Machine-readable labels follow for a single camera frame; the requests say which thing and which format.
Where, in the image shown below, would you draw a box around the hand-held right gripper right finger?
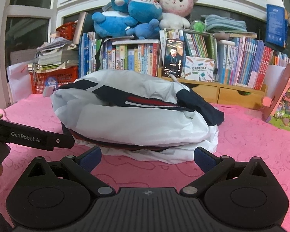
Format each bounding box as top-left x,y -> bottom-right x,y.
179,147 -> 269,197

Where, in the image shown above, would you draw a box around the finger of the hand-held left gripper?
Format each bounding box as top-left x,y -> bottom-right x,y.
53,134 -> 75,150

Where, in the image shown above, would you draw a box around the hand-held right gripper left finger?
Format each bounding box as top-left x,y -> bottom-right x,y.
22,147 -> 116,197

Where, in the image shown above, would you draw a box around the white navy jacket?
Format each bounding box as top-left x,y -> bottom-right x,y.
50,69 -> 225,166

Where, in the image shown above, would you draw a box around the pink rabbit print blanket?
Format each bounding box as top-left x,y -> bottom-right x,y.
0,93 -> 290,232

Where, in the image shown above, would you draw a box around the white paper bag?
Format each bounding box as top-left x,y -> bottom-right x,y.
7,62 -> 34,102

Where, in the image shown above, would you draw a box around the round blue badge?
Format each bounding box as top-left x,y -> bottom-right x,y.
45,76 -> 59,87

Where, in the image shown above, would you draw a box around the red plastic crate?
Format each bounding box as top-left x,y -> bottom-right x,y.
29,65 -> 79,95

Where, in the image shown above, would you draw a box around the wooden drawer organizer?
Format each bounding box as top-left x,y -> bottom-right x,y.
161,28 -> 267,110

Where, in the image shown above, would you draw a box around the grey perforated board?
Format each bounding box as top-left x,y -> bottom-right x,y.
10,49 -> 37,64

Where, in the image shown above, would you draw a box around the stack of paper booklets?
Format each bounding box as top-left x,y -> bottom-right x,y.
34,37 -> 79,72

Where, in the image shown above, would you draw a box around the white printed cardboard box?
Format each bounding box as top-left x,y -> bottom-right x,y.
184,55 -> 215,82

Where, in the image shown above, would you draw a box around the pink framed toy house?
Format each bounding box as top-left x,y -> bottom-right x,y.
262,63 -> 290,134

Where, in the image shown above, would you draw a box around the smartphone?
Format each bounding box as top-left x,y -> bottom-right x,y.
163,39 -> 185,78

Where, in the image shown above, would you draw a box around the row of pastel books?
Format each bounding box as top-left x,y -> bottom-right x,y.
219,36 -> 290,91

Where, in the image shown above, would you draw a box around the white paper sheet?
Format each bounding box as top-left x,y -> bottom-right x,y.
264,64 -> 288,99

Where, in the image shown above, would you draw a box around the red plastic basket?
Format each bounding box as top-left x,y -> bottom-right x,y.
55,21 -> 78,40

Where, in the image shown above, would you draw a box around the beige hardcover book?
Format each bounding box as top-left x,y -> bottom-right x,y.
74,12 -> 88,45

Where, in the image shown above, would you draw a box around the row of green spine books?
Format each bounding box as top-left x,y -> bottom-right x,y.
184,30 -> 218,61

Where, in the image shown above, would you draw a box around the blue plush toy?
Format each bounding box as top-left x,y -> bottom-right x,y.
91,11 -> 160,40

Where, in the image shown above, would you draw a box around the green ball toy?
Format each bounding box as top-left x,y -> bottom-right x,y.
191,19 -> 206,33

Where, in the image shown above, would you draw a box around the folded teal towels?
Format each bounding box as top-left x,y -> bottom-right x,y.
204,14 -> 248,33

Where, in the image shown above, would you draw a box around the blue white cat plush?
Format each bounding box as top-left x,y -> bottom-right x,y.
108,0 -> 163,21

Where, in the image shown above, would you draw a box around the pink rabbit plush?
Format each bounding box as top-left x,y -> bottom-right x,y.
159,0 -> 200,31

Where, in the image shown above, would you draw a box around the black strap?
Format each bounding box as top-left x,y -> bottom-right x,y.
95,39 -> 104,71

